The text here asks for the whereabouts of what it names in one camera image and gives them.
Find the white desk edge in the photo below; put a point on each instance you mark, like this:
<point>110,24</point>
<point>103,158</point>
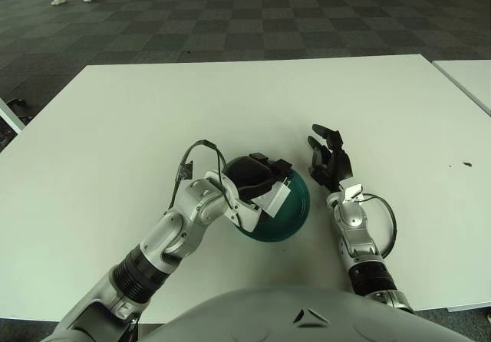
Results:
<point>9,116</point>

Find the green round plate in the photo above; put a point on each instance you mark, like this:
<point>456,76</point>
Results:
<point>291,211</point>

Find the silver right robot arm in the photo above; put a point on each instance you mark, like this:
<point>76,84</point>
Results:
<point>354,223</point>

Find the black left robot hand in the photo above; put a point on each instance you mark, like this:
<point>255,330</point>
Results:
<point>249,177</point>

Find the white side table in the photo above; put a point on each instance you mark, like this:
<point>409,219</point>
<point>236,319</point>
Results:
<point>470,79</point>

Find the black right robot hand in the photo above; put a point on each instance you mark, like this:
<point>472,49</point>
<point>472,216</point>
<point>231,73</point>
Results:
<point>335,162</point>

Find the white cylindrical cup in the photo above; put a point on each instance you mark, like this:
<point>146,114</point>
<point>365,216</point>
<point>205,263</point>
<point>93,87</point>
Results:
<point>274,200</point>

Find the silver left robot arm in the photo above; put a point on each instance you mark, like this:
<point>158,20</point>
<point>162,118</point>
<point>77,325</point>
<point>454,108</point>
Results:
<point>199,208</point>

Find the black wheeled base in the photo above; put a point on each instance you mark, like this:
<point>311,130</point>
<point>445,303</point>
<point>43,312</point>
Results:
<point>17,104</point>

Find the grey robot torso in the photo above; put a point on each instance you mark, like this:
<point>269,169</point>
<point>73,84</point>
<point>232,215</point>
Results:
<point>268,319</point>

